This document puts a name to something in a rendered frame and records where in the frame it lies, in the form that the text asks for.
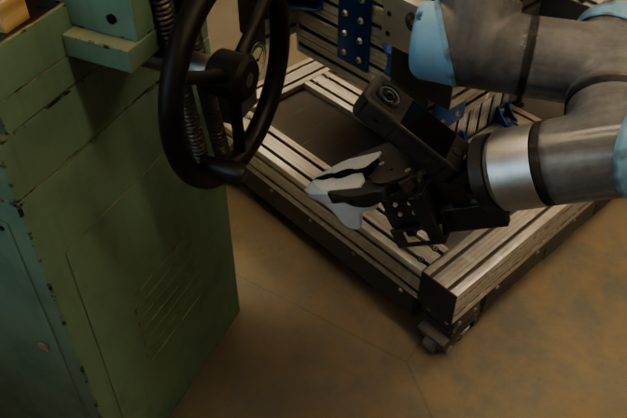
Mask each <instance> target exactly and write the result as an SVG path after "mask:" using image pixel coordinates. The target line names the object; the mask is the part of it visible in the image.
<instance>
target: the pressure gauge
mask: <svg viewBox="0 0 627 418"><path fill-rule="evenodd" d="M261 51H262V52H261ZM260 53H261V55H260ZM249 54H250V55H253V56H254V57H255V59H256V60H257V59H258V58H259V56H260V58H259V62H257V63H258V69H259V74H261V72H262V70H263V68H264V65H265V62H266V57H267V50H266V46H265V44H264V43H263V42H261V41H254V44H253V46H252V48H251V50H250V53H249Z"/></svg>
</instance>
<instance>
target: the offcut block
mask: <svg viewBox="0 0 627 418"><path fill-rule="evenodd" d="M29 18H30V16H29V13H28V10H27V6H26V4H25V1H24V0H0V32H1V33H6V34H7V33H9V32H10V31H12V30H13V29H15V28H16V27H17V26H19V25H20V24H22V23H23V22H25V21H26V20H28V19H29Z"/></svg>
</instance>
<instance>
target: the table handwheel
mask: <svg viewBox="0 0 627 418"><path fill-rule="evenodd" d="M215 2H216V0H185V1H184V3H183V5H182V7H181V8H180V10H179V12H178V14H177V16H176V19H175V21H174V25H173V28H172V31H171V32H170V35H169V38H168V42H167V45H166V49H165V51H164V52H163V51H162V49H161V50H160V51H158V52H157V53H156V54H155V55H154V56H152V57H151V58H150V59H149V60H147V61H146V62H145V63H144V64H142V65H141V66H142V67H145V68H148V69H152V70H156V71H160V82H159V91H158V121H159V130H160V140H161V144H162V148H163V151H164V154H165V157H166V159H167V161H168V162H169V164H170V166H171V168H172V169H173V171H174V172H175V174H176V175H177V176H178V177H179V178H180V179H181V180H182V181H183V182H185V183H186V184H188V185H190V186H191V187H194V188H200V189H210V188H218V187H220V186H222V185H224V184H226V183H228V182H229V181H227V180H225V179H223V178H220V177H218V176H216V175H214V174H211V173H209V172H207V171H205V170H203V169H201V168H200V164H199V163H198V162H197V161H195V159H194V158H193V156H192V154H191V152H190V149H189V146H188V140H187V137H186V130H185V117H184V107H185V92H186V86H193V85H201V84H205V86H206V89H207V90H208V92H209V93H210V94H211V95H213V96H215V97H219V98H223V99H227V100H228V104H229V110H230V121H231V129H232V139H233V150H232V151H231V153H230V154H229V155H228V156H227V157H226V158H225V159H228V160H236V161H239V162H241V163H243V164H244V165H245V166H246V165H247V164H248V163H249V162H250V161H251V160H252V159H253V157H254V156H255V154H256V153H257V151H258V149H259V147H260V146H261V144H262V142H263V140H264V138H265V136H266V134H267V132H268V130H269V128H270V126H271V124H272V120H273V118H274V115H275V112H276V109H277V106H278V104H279V101H280V98H281V94H282V90H283V86H284V83H285V78H286V69H287V63H288V55H289V43H290V22H289V12H288V5H287V1H286V0H258V1H257V3H256V6H255V8H254V10H253V13H252V15H251V18H250V20H249V22H248V23H247V25H246V28H245V30H244V33H243V35H242V37H241V39H240V41H239V43H238V45H237V48H236V50H231V49H223V48H221V49H218V50H217V51H216V52H214V53H213V54H212V55H209V54H205V53H201V52H198V51H194V48H195V44H196V42H197V39H198V36H199V33H200V31H201V28H202V26H203V24H204V22H205V19H206V17H207V16H208V14H209V12H210V10H211V8H212V7H213V5H214V3H215ZM267 11H268V16H269V25H270V46H269V57H268V64H267V70H266V75H265V79H264V83H263V87H262V91H261V94H260V97H259V100H258V105H257V107H256V110H255V112H254V115H253V117H252V119H251V121H250V123H249V125H248V127H247V129H246V131H244V122H243V108H242V103H243V102H245V101H246V100H247V99H249V98H250V97H251V96H252V95H253V93H254V92H255V90H256V87H257V84H258V77H259V69H258V63H257V61H256V59H255V57H254V56H253V55H250V54H249V53H250V50H251V48H252V46H253V44H254V41H255V39H256V36H257V34H258V30H259V27H260V25H261V23H262V22H263V19H264V17H265V15H266V13H267ZM163 55H164V56H163Z"/></svg>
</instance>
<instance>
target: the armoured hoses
mask: <svg viewBox="0 0 627 418"><path fill-rule="evenodd" d="M184 1H185V0H174V3H175V8H176V13H178V12H179V10H180V8H181V7H182V5H183V3H184ZM150 4H151V5H152V9H153V14H154V19H155V23H156V24H157V26H156V28H157V29H158V34H160V35H159V38H160V42H161V47H162V51H163V52H164V51H165V49H166V45H167V42H168V38H169V35H170V32H171V31H172V28H173V25H174V21H175V16H174V12H173V7H172V2H171V1H170V0H151V1H150ZM194 51H198V52H201V53H205V54H206V50H205V46H204V42H203V38H202V29H201V31H200V33H199V36H198V39H197V42H196V44H195V48H194ZM195 86H196V87H197V91H198V94H199V98H200V102H201V106H202V112H203V116H204V119H205V123H206V127H207V131H208V134H209V137H210V141H211V145H212V149H213V151H214V155H215V157H218V158H223V159H225V158H226V157H227V156H228V155H229V154H230V153H231V151H232V150H233V144H232V145H231V146H229V142H228V138H227V135H226V132H225V128H224V124H223V120H222V114H221V110H220V106H219V102H218V99H217V97H215V96H213V95H211V94H210V93H209V92H208V90H207V89H206V86H205V84H201V85H195ZM184 117H185V130H186V137H187V140H188V146H189V149H190V152H191V154H192V156H193V158H194V159H195V161H197V162H198V163H199V164H200V160H201V158H202V156H204V155H205V156H209V155H208V151H207V147H206V144H205V140H204V138H205V137H204V133H203V129H202V125H201V122H200V118H199V114H198V109H197V106H196V102H195V98H194V93H193V89H192V86H186V92H185V107H184Z"/></svg>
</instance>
